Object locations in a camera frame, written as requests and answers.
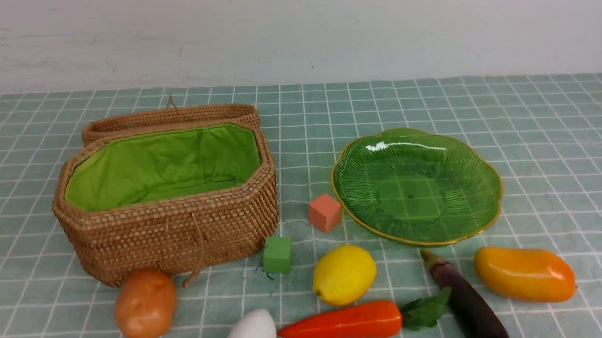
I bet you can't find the yellow plastic lemon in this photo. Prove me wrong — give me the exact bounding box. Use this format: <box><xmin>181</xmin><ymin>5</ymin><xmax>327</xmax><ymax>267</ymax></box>
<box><xmin>312</xmin><ymin>245</ymin><xmax>377</xmax><ymax>307</ymax></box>

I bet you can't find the white plastic radish with leaves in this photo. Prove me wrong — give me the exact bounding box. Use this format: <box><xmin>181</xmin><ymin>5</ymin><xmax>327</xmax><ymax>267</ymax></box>
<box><xmin>227</xmin><ymin>309</ymin><xmax>277</xmax><ymax>338</ymax></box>

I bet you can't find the orange plastic carrot with leaves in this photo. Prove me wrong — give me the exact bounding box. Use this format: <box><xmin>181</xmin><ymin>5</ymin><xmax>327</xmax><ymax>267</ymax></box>
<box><xmin>278</xmin><ymin>287</ymin><xmax>451</xmax><ymax>338</ymax></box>

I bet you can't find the dark purple plastic eggplant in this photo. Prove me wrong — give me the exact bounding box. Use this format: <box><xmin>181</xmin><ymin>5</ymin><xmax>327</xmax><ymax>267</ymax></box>
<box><xmin>419</xmin><ymin>248</ymin><xmax>510</xmax><ymax>338</ymax></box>

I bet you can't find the orange yellow plastic mango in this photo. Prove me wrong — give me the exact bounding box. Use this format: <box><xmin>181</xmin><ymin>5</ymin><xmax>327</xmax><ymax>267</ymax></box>
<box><xmin>474</xmin><ymin>246</ymin><xmax>577</xmax><ymax>304</ymax></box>

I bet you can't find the green checkered tablecloth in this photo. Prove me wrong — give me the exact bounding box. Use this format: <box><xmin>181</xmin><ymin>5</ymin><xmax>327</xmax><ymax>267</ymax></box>
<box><xmin>0</xmin><ymin>74</ymin><xmax>602</xmax><ymax>338</ymax></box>

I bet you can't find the salmon pink foam cube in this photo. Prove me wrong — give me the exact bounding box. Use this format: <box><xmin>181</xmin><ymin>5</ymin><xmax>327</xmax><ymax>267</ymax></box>
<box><xmin>308</xmin><ymin>193</ymin><xmax>342</xmax><ymax>233</ymax></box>

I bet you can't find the green foam cube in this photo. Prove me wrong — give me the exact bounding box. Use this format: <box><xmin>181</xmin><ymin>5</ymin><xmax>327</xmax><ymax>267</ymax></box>
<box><xmin>263</xmin><ymin>236</ymin><xmax>292</xmax><ymax>275</ymax></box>

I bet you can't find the green glass leaf plate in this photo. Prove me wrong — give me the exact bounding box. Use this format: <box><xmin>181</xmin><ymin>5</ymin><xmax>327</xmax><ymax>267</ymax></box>
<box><xmin>330</xmin><ymin>127</ymin><xmax>504</xmax><ymax>247</ymax></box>

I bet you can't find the woven wicker basket green lining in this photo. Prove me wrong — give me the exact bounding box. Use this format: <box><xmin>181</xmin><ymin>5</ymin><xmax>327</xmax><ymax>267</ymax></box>
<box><xmin>52</xmin><ymin>119</ymin><xmax>279</xmax><ymax>287</ymax></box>

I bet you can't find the woven wicker basket lid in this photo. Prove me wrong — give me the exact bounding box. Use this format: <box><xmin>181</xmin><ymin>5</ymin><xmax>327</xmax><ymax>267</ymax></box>
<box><xmin>82</xmin><ymin>97</ymin><xmax>260</xmax><ymax>147</ymax></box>

